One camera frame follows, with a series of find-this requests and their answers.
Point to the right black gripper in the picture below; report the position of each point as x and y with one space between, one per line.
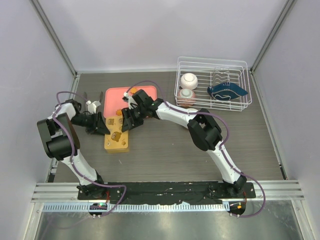
127 114

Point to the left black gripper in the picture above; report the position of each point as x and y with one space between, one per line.
99 125

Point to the white wire dish rack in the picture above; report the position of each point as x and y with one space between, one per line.
211 72

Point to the white round teapot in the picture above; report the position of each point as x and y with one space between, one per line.
188 81

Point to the orange flower cookie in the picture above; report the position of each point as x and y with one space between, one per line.
119 112
133 90

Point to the orange flower cookie lower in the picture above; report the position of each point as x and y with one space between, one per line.
119 112

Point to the pink plastic tray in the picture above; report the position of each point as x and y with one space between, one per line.
113 98

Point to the white slotted cable duct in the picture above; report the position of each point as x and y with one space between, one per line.
99 207

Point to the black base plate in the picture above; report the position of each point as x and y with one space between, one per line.
166 193

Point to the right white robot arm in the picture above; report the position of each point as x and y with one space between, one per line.
205 132

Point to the dark blue dish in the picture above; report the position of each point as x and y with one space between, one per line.
226 91

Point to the silver tin lid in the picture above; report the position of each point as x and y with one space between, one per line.
117 141

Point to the white ceramic bowl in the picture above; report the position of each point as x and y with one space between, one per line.
189 116

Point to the metal tongs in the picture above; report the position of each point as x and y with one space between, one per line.
100 99

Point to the aluminium frame rail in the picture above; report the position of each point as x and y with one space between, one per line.
275 190

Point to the pink patterned cup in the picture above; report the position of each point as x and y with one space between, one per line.
186 97

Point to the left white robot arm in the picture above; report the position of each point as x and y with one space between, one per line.
60 141

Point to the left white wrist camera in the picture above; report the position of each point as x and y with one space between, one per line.
92 106

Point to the orange flower cookie top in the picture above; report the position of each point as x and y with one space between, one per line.
133 90

